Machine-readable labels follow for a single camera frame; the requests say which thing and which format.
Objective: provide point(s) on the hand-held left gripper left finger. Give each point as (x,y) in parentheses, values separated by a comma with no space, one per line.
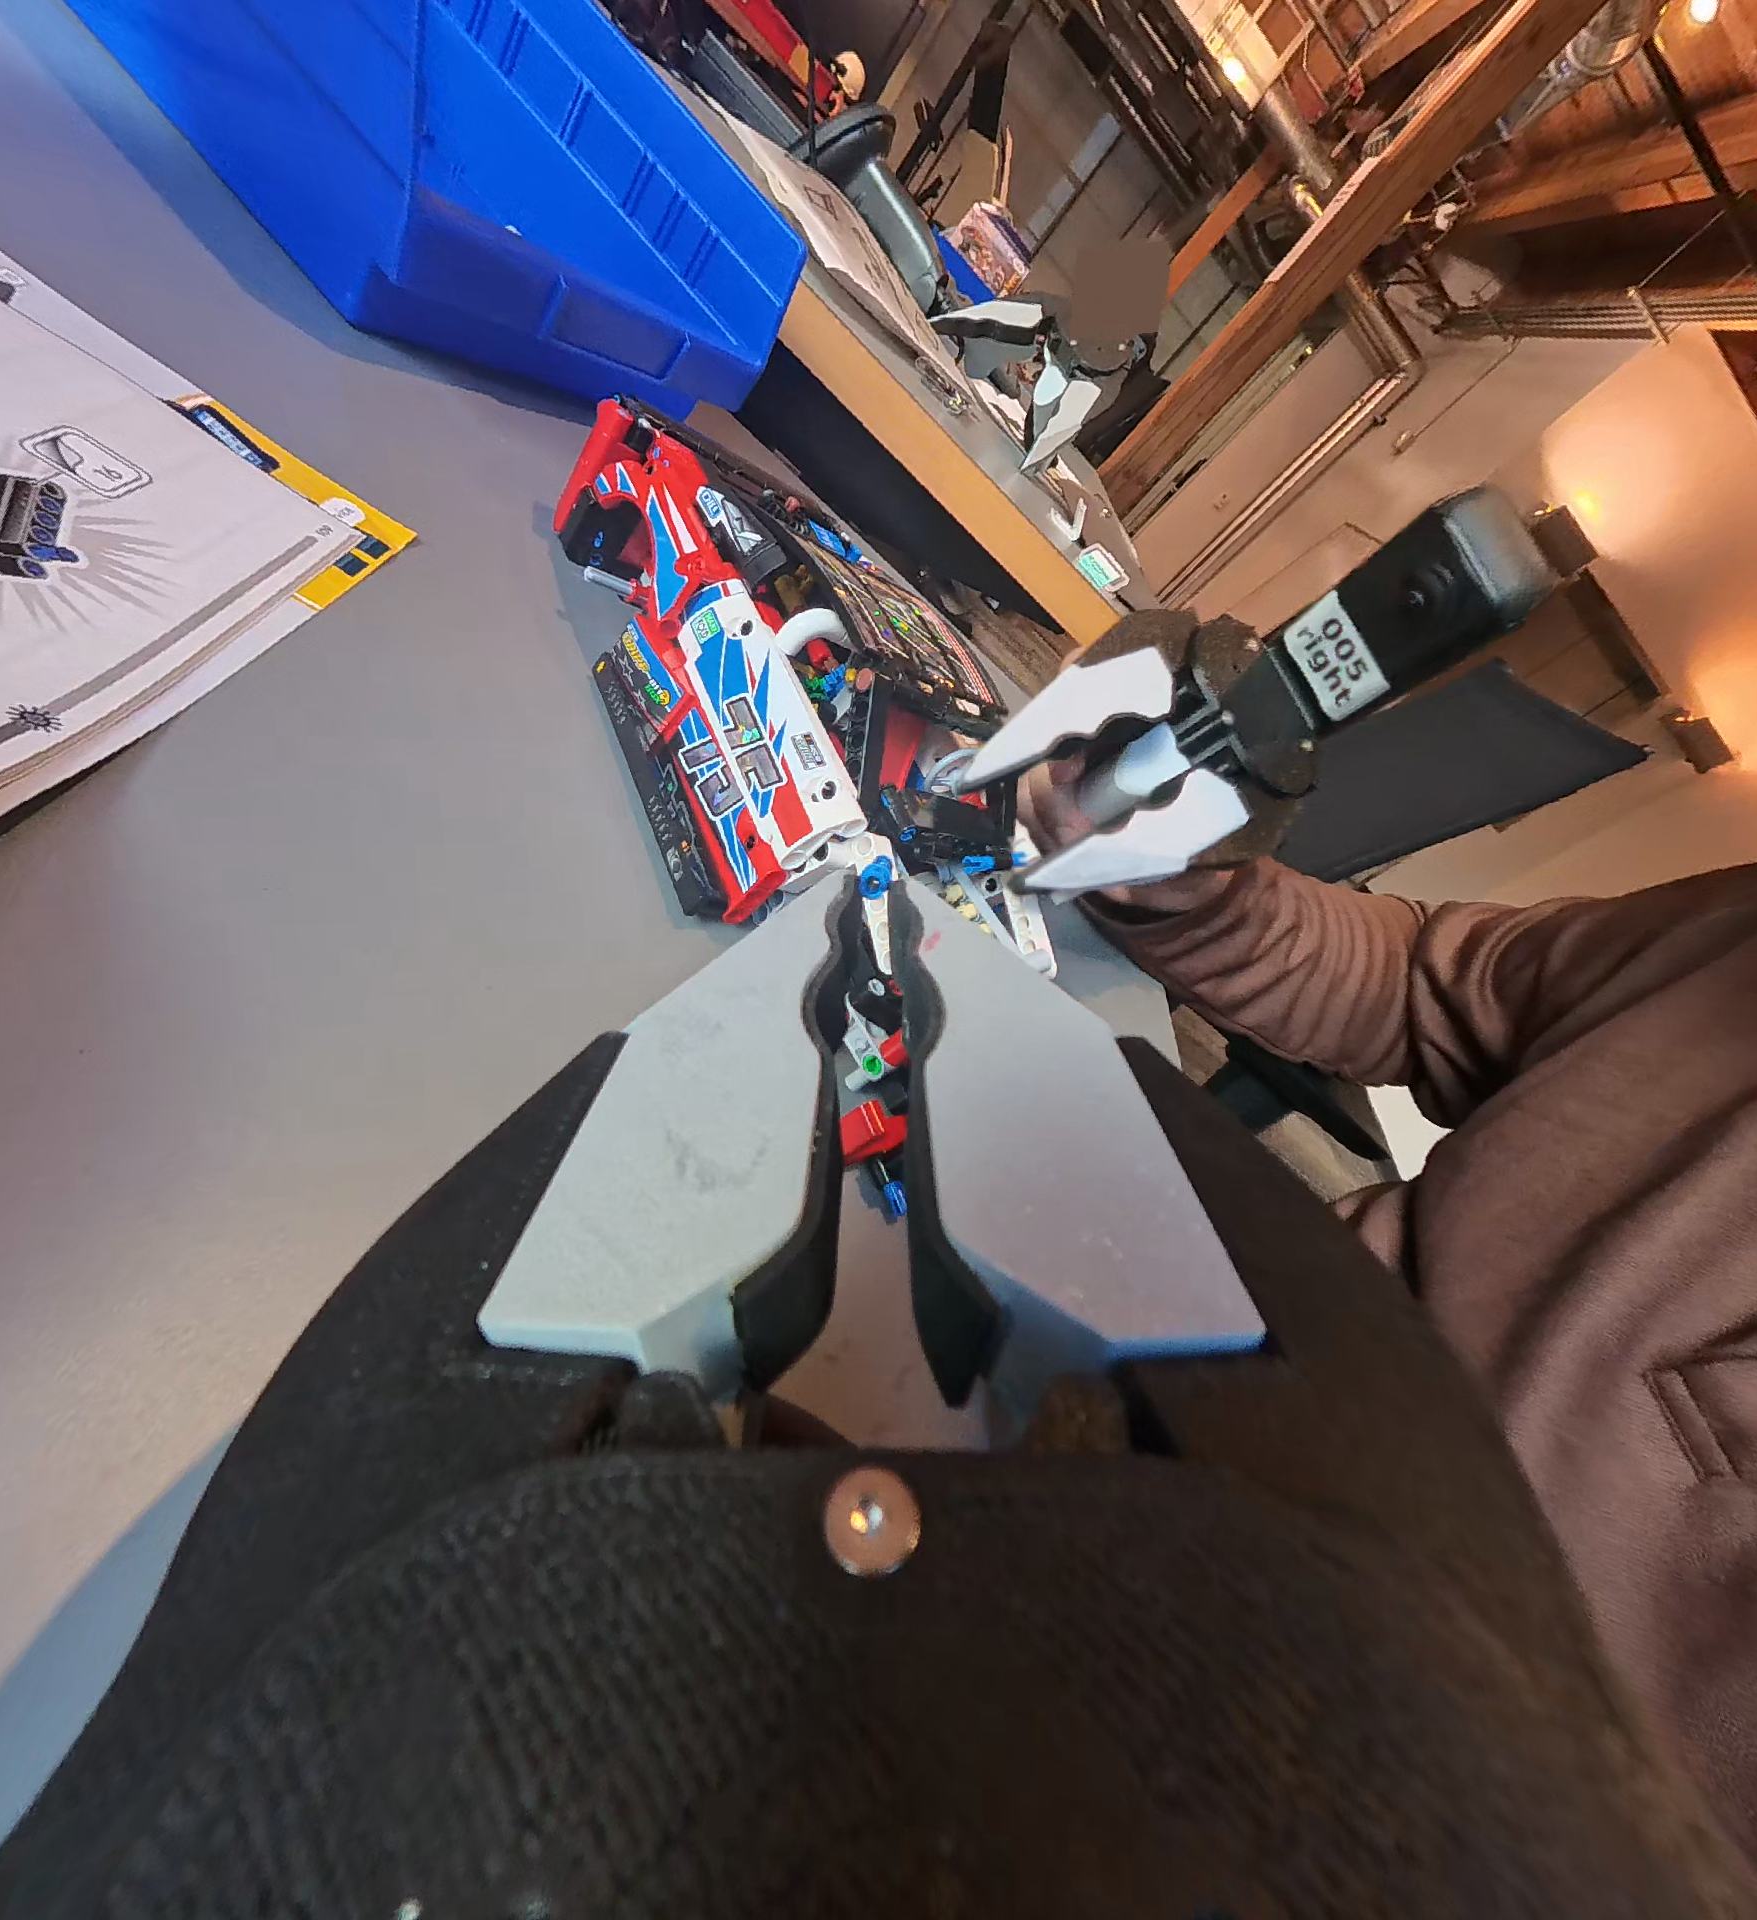
(668,1170)

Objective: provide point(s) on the wood edged grey table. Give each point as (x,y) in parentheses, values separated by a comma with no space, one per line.
(968,451)

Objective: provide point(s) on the person's right hand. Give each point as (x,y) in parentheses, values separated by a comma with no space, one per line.
(1066,810)

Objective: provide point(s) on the open instruction booklet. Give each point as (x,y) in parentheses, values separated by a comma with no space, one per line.
(98,495)

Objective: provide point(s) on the wall lamp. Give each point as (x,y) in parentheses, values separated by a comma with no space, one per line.
(1565,542)
(1701,743)

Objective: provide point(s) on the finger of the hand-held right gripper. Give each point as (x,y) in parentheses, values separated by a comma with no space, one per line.
(1088,705)
(1149,847)

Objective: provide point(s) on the person's right forearm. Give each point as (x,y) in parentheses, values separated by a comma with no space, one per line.
(1268,975)

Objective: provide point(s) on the small white green box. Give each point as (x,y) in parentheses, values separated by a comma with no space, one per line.
(1103,567)

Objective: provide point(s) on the person's brown jacket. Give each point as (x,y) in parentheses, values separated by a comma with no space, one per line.
(1612,1201)

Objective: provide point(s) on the grey office chair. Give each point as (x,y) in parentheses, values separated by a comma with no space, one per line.
(885,196)

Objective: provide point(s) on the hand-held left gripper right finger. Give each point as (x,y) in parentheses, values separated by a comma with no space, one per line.
(1073,1184)

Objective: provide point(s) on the blue plastic bin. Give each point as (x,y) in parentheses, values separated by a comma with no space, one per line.
(518,196)

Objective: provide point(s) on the grey desk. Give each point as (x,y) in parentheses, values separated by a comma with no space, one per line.
(293,1050)

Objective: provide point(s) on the black office chair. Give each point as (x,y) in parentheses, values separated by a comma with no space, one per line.
(1283,1104)

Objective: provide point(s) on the toy brick race car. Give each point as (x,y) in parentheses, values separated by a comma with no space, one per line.
(729,720)

